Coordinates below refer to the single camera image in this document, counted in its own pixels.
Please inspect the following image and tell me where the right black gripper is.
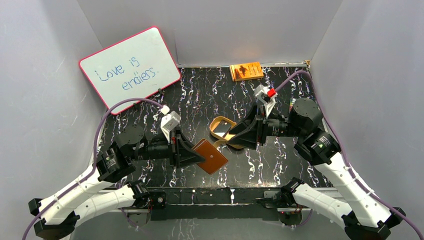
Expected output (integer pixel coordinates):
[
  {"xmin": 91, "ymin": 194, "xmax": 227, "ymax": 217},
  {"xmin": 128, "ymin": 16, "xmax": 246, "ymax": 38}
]
[{"xmin": 227, "ymin": 102, "xmax": 304, "ymax": 150}]

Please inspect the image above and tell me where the brown leather card holder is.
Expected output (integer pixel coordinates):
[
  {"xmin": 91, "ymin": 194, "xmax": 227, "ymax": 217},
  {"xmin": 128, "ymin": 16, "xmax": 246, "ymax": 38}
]
[{"xmin": 192, "ymin": 138, "xmax": 229, "ymax": 175}]

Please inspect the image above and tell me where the gold oval tin tray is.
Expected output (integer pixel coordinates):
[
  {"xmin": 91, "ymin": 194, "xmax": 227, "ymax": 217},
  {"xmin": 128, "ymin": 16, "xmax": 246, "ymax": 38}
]
[{"xmin": 209, "ymin": 116, "xmax": 237, "ymax": 142}]

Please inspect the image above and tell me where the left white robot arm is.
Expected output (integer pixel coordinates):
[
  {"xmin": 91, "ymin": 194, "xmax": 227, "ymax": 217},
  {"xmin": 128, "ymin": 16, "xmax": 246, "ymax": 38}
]
[{"xmin": 28, "ymin": 125, "xmax": 206, "ymax": 240}]

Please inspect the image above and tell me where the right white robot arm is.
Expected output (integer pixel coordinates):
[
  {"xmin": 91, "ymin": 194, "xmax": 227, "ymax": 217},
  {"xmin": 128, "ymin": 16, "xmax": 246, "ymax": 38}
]
[{"xmin": 229, "ymin": 98, "xmax": 405, "ymax": 240}]

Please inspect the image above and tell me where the colour marker pen set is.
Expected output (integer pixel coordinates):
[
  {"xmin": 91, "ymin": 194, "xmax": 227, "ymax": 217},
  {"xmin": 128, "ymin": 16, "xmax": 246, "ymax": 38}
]
[{"xmin": 288, "ymin": 97, "xmax": 297, "ymax": 112}]

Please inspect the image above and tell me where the orange book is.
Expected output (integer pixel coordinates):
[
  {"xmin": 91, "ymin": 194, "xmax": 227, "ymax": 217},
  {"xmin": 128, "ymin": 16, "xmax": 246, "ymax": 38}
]
[{"xmin": 229, "ymin": 62, "xmax": 264, "ymax": 82}]

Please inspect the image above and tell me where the pink framed whiteboard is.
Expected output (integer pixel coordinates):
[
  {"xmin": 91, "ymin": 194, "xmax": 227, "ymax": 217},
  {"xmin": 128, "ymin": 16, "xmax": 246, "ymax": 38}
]
[{"xmin": 79, "ymin": 26, "xmax": 181, "ymax": 115}]

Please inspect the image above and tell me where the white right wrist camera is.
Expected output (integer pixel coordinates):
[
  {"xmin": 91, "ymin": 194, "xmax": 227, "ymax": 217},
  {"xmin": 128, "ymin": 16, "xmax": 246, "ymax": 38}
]
[{"xmin": 254, "ymin": 84, "xmax": 278, "ymax": 118}]

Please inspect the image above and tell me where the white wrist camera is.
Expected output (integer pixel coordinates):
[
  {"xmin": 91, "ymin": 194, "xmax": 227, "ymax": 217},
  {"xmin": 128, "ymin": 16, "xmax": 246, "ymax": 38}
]
[
  {"xmin": 254, "ymin": 84, "xmax": 278, "ymax": 118},
  {"xmin": 160, "ymin": 105, "xmax": 181, "ymax": 143}
]

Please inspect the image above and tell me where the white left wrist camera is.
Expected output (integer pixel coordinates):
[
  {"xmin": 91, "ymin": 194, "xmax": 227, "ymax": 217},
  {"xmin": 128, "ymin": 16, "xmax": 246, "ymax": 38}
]
[{"xmin": 160, "ymin": 105, "xmax": 181, "ymax": 143}]

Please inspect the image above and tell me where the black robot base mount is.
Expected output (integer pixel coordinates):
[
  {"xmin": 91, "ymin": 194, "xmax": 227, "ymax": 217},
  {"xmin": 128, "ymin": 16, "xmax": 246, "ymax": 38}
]
[{"xmin": 124, "ymin": 187, "xmax": 313, "ymax": 229}]

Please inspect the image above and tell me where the aluminium rail frame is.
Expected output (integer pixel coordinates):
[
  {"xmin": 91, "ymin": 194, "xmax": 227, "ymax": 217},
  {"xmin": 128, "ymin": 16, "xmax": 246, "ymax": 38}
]
[{"xmin": 57, "ymin": 188, "xmax": 374, "ymax": 240}]

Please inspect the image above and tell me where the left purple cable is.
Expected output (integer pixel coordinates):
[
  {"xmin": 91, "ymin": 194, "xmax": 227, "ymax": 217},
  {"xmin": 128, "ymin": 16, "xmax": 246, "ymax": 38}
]
[{"xmin": 21, "ymin": 97, "xmax": 171, "ymax": 240}]

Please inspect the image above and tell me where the purple cable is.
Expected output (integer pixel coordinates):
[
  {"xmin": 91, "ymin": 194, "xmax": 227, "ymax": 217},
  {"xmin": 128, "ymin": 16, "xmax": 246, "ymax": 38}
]
[
  {"xmin": 274, "ymin": 69, "xmax": 424, "ymax": 240},
  {"xmin": 21, "ymin": 97, "xmax": 171, "ymax": 240}
]

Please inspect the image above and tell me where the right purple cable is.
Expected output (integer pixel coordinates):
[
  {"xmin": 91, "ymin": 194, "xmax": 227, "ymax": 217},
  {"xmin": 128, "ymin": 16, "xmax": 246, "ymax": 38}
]
[{"xmin": 274, "ymin": 69, "xmax": 424, "ymax": 240}]

